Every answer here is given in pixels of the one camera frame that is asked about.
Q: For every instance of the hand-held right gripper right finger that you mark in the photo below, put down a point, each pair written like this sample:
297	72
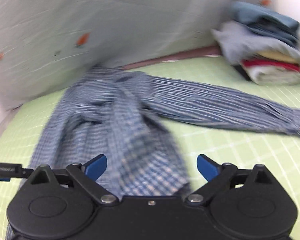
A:
207	167

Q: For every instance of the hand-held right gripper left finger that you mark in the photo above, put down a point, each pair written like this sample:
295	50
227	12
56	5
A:
97	166

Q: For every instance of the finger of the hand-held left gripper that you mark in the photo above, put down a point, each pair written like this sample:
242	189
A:
5	170

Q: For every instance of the blue plaid shirt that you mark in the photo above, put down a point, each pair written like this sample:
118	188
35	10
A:
127	130

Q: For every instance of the green grid mat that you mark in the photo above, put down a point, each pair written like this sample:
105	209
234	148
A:
240	155

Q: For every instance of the red folded garment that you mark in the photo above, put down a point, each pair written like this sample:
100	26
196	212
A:
270	65

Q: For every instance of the grey folded garment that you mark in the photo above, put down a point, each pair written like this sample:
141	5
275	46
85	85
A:
240	42

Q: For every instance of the yellow folded garment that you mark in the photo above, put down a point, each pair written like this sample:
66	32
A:
277	56

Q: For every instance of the grey carrot printed sheet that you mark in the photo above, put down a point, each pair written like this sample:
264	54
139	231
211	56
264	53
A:
115	25

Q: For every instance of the teal blue folded garment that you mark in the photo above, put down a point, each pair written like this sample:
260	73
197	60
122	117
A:
260	17

